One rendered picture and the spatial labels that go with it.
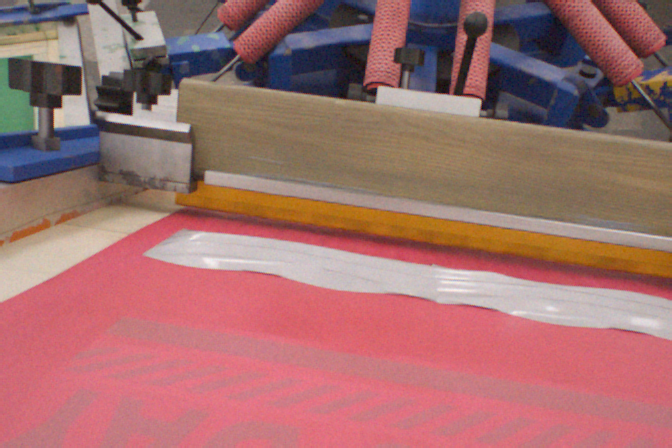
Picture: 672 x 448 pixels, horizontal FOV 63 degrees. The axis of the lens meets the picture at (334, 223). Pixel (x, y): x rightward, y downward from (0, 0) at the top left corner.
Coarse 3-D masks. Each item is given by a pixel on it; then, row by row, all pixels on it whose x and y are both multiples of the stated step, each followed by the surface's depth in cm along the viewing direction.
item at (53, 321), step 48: (144, 240) 36; (288, 240) 41; (336, 240) 42; (384, 240) 44; (48, 288) 27; (96, 288) 28; (144, 288) 28; (192, 288) 29; (240, 288) 30; (288, 288) 31; (0, 336) 22; (48, 336) 22; (96, 336) 23; (288, 336) 25; (336, 336) 26; (384, 336) 27; (432, 336) 27; (0, 384) 19
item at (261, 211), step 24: (264, 216) 44; (288, 216) 43; (312, 216) 43; (432, 240) 43; (456, 240) 42; (480, 240) 42; (576, 264) 42; (600, 264) 42; (624, 264) 41; (648, 264) 41
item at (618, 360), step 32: (448, 256) 42; (480, 256) 43; (512, 256) 44; (640, 288) 40; (448, 320) 30; (480, 320) 30; (512, 320) 31; (448, 352) 26; (480, 352) 26; (512, 352) 27; (544, 352) 27; (576, 352) 28; (608, 352) 28; (640, 352) 29; (576, 384) 24; (608, 384) 25; (640, 384) 25
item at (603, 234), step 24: (264, 192) 41; (288, 192) 40; (312, 192) 40; (336, 192) 40; (360, 192) 40; (432, 216) 40; (456, 216) 40; (480, 216) 39; (504, 216) 39; (528, 216) 40; (600, 240) 39; (624, 240) 39; (648, 240) 39
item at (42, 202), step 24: (72, 168) 38; (96, 168) 41; (0, 192) 31; (24, 192) 33; (48, 192) 35; (72, 192) 38; (96, 192) 42; (120, 192) 45; (0, 216) 31; (24, 216) 33; (48, 216) 36; (72, 216) 39; (0, 240) 32
